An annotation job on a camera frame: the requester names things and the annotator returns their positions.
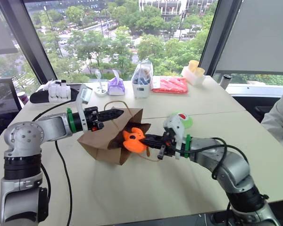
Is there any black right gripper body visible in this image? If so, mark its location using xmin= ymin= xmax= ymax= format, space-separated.
xmin=157 ymin=132 xmax=180 ymax=161

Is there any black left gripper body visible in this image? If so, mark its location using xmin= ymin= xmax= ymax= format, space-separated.
xmin=83 ymin=106 xmax=106 ymax=132

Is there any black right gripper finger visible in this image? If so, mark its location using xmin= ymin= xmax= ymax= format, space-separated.
xmin=144 ymin=134 xmax=166 ymax=143
xmin=141 ymin=138 xmax=165 ymax=150

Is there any orange plush toy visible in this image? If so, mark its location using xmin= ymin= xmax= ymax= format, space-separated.
xmin=122 ymin=127 xmax=149 ymax=154

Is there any brown paper bag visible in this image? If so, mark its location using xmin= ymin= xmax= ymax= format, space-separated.
xmin=77 ymin=100 xmax=161 ymax=166

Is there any purple tied plastic bag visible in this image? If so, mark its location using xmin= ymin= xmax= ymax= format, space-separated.
xmin=107 ymin=69 xmax=126 ymax=96

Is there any green plush toy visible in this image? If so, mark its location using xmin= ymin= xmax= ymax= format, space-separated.
xmin=168 ymin=111 xmax=194 ymax=130

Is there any white bin with clear bag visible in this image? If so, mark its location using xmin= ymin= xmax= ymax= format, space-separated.
xmin=131 ymin=59 xmax=154 ymax=99

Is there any white dish with clear holder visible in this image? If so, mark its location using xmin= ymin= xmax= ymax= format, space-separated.
xmin=94 ymin=70 xmax=108 ymax=97

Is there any white ribbed plastic device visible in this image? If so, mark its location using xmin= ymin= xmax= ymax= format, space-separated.
xmin=43 ymin=79 xmax=72 ymax=103

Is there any red plastic packet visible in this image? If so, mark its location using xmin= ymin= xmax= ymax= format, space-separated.
xmin=151 ymin=76 xmax=189 ymax=95

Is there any black flat tray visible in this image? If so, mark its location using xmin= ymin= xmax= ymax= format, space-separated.
xmin=29 ymin=88 xmax=80 ymax=105

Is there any small white can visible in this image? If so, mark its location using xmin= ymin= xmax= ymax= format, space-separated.
xmin=17 ymin=91 xmax=30 ymax=105

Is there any white box with yellow cups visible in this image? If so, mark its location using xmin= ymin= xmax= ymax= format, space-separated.
xmin=181 ymin=59 xmax=207 ymax=86

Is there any grey cylindrical tumbler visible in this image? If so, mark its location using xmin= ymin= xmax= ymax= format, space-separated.
xmin=219 ymin=73 xmax=233 ymax=90

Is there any dark rounded shape under table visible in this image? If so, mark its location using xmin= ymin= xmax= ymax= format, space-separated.
xmin=194 ymin=210 xmax=232 ymax=226

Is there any dark monitor screen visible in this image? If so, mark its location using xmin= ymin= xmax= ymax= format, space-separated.
xmin=0 ymin=77 xmax=22 ymax=148

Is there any black office chair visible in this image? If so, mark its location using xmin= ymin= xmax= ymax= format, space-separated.
xmin=233 ymin=96 xmax=278 ymax=123

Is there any person in grey clothing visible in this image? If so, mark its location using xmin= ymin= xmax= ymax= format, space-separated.
xmin=260 ymin=86 xmax=283 ymax=153

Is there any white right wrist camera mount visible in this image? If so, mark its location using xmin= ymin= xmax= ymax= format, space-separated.
xmin=163 ymin=114 xmax=187 ymax=160

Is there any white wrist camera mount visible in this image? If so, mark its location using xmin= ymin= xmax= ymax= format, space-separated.
xmin=163 ymin=114 xmax=187 ymax=160
xmin=75 ymin=84 xmax=93 ymax=132

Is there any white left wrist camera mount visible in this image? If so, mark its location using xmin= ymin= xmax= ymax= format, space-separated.
xmin=75 ymin=84 xmax=93 ymax=132

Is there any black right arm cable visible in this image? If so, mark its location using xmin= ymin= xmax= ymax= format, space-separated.
xmin=174 ymin=137 xmax=250 ymax=180

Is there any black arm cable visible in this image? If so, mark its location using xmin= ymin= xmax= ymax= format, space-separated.
xmin=32 ymin=98 xmax=79 ymax=226
xmin=174 ymin=137 xmax=250 ymax=180

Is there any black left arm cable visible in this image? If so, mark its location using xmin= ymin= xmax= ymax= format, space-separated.
xmin=32 ymin=98 xmax=79 ymax=226

